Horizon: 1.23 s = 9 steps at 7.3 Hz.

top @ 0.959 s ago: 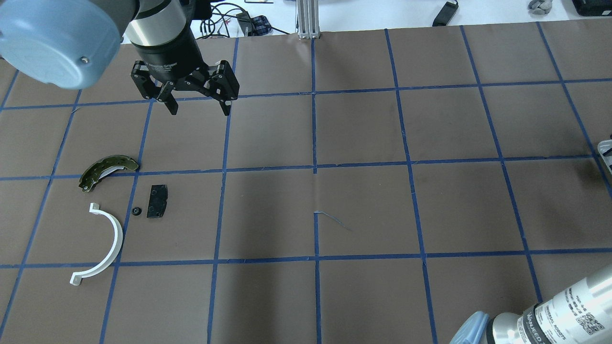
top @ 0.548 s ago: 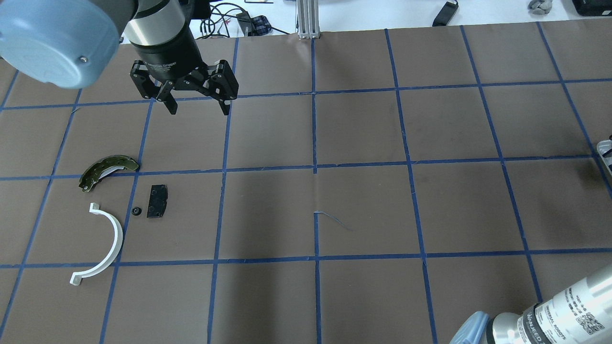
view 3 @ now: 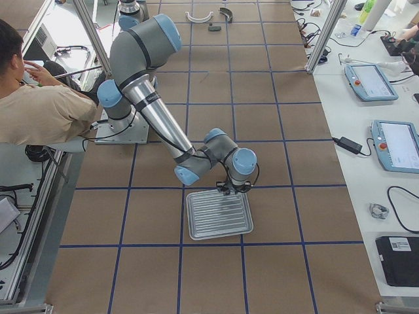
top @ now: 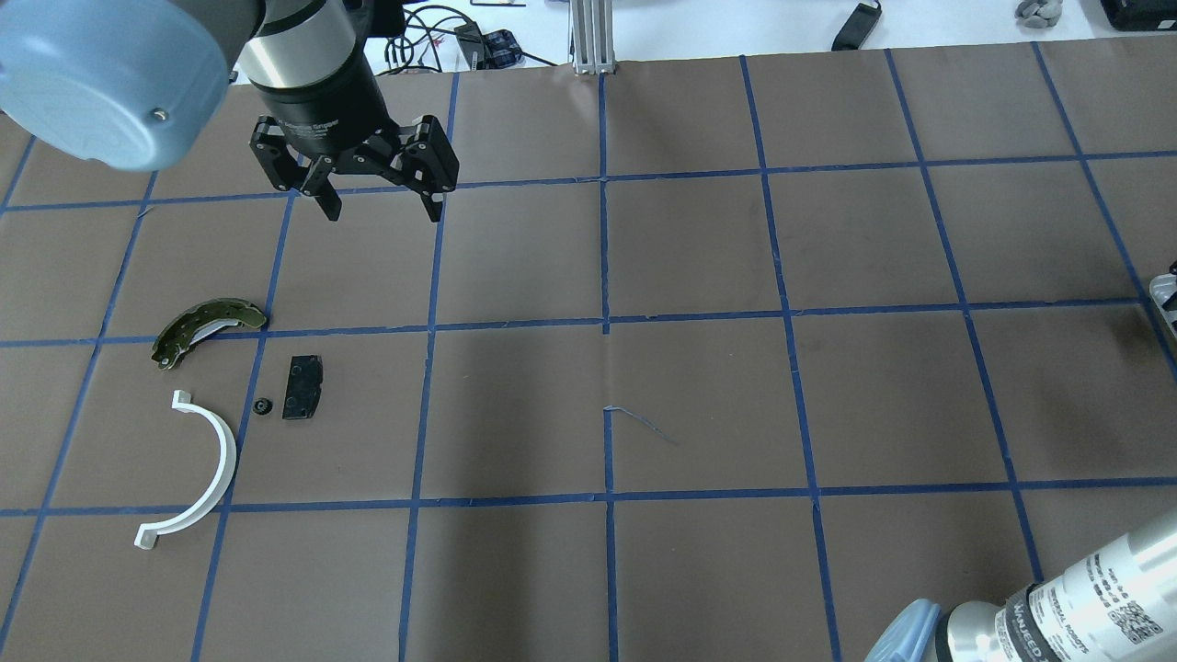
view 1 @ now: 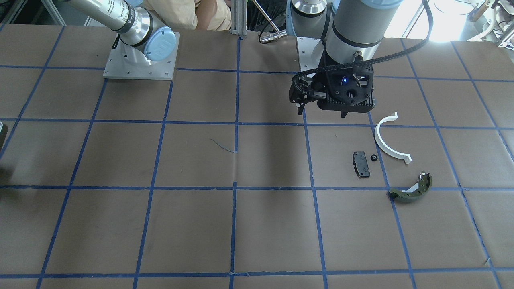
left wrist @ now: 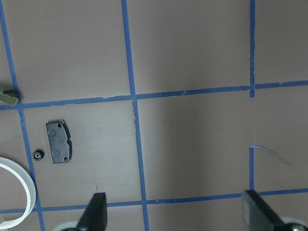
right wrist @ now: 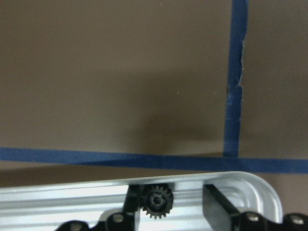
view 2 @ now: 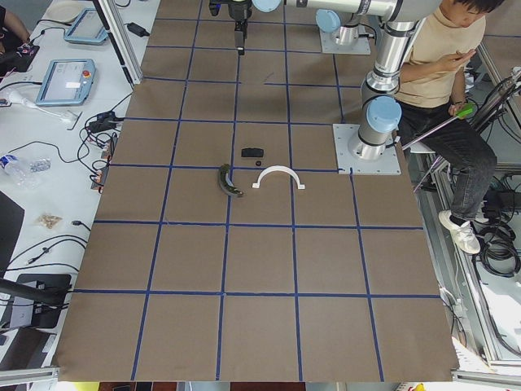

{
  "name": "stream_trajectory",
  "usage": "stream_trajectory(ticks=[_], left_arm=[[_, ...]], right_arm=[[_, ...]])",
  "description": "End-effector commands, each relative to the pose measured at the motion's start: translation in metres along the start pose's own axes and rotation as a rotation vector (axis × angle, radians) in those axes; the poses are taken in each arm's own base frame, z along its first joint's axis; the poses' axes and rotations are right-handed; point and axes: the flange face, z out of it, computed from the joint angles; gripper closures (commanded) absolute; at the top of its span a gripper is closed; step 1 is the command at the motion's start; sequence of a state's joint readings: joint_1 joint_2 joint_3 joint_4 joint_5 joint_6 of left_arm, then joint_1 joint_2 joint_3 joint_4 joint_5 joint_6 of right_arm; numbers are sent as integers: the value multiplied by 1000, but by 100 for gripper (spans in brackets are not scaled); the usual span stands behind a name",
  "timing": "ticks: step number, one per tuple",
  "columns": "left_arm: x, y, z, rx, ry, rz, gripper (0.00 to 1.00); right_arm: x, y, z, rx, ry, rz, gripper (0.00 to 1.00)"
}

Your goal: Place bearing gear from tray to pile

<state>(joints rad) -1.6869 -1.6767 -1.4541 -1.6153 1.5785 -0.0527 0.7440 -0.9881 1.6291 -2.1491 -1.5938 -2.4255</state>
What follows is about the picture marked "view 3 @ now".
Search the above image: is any blue teach pendant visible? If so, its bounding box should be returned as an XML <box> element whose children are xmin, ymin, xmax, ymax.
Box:
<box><xmin>371</xmin><ymin>120</ymin><xmax>418</xmax><ymax>173</ymax></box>
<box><xmin>344</xmin><ymin>64</ymin><xmax>399</xmax><ymax>102</ymax></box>

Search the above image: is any black tablet device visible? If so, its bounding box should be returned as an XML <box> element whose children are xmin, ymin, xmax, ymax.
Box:
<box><xmin>375</xmin><ymin>236</ymin><xmax>418</xmax><ymax>287</ymax></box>

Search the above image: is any black power adapter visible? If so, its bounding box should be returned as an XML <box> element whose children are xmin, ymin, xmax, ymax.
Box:
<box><xmin>338</xmin><ymin>137</ymin><xmax>362</xmax><ymax>154</ymax></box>

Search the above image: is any right aluminium frame post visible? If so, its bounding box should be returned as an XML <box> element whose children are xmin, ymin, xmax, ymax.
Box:
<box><xmin>305</xmin><ymin>0</ymin><xmax>347</xmax><ymax>74</ymax></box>

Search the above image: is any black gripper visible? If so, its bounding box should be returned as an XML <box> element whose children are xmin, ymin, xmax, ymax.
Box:
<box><xmin>216</xmin><ymin>181</ymin><xmax>252</xmax><ymax>195</ymax></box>

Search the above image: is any white curved plastic bracket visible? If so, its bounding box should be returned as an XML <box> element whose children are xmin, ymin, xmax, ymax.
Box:
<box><xmin>185</xmin><ymin>11</ymin><xmax>214</xmax><ymax>24</ymax></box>

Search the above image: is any far blue teach pendant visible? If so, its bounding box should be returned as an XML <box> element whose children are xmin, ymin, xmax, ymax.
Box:
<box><xmin>344</xmin><ymin>64</ymin><xmax>399</xmax><ymax>102</ymax></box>

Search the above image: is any person in beige shirt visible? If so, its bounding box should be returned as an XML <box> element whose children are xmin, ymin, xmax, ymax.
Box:
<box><xmin>1</xmin><ymin>21</ymin><xmax>97</xmax><ymax>145</ymax></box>

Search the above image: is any green plastic bottle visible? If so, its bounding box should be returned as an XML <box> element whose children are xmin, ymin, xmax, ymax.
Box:
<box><xmin>358</xmin><ymin>0</ymin><xmax>376</xmax><ymax>25</ymax></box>

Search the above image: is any olive green brake shoe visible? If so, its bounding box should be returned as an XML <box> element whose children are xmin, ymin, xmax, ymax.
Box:
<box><xmin>219</xmin><ymin>7</ymin><xmax>233</xmax><ymax>24</ymax></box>

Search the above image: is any aluminium frame post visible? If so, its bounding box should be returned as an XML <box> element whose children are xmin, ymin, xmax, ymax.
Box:
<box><xmin>305</xmin><ymin>0</ymin><xmax>347</xmax><ymax>74</ymax></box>
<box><xmin>73</xmin><ymin>0</ymin><xmax>112</xmax><ymax>79</ymax></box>

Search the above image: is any silver ribbed metal tray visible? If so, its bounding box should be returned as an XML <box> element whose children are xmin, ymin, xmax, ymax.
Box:
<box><xmin>186</xmin><ymin>190</ymin><xmax>253</xmax><ymax>241</ymax></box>

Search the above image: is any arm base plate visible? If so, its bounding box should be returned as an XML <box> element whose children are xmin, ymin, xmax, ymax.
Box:
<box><xmin>94</xmin><ymin>107</ymin><xmax>149</xmax><ymax>145</ymax></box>

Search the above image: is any near blue teach pendant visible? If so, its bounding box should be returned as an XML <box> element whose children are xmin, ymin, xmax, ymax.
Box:
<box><xmin>371</xmin><ymin>120</ymin><xmax>418</xmax><ymax>173</ymax></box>

